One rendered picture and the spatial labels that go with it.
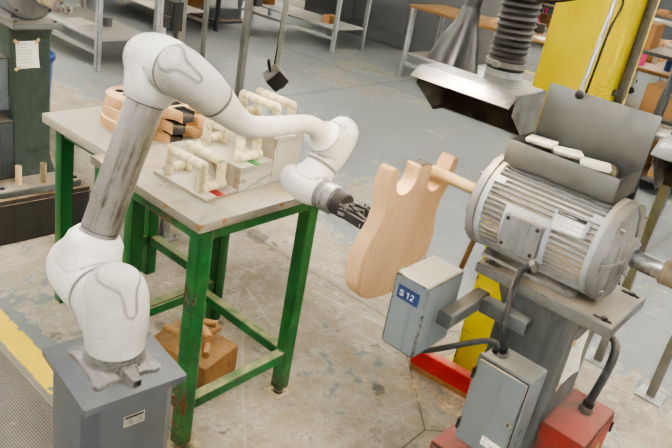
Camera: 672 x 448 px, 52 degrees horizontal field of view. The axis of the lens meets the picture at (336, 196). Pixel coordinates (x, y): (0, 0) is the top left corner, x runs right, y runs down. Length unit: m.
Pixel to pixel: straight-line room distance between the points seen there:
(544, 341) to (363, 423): 1.28
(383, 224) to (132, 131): 0.68
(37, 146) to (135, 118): 2.15
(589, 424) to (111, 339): 1.22
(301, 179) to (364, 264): 0.39
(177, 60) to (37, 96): 2.25
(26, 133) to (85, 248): 2.05
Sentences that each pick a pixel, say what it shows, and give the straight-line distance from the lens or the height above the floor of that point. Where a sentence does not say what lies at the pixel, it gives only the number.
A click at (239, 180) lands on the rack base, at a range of 2.34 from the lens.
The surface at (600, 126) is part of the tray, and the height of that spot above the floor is 1.50.
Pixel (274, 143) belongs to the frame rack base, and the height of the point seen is 1.08.
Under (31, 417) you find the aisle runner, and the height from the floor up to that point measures 0.00.
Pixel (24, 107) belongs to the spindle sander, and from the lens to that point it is 3.83.
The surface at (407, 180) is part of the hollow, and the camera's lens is 1.81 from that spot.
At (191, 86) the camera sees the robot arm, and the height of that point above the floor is 1.44.
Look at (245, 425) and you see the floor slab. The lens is 2.80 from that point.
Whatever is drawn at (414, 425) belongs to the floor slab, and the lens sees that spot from 2.97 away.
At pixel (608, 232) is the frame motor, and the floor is 1.32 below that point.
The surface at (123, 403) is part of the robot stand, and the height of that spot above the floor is 0.68.
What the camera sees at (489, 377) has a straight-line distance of 1.79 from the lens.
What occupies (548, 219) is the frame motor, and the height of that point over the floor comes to 1.30.
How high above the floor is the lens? 1.89
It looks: 23 degrees down
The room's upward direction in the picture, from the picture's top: 10 degrees clockwise
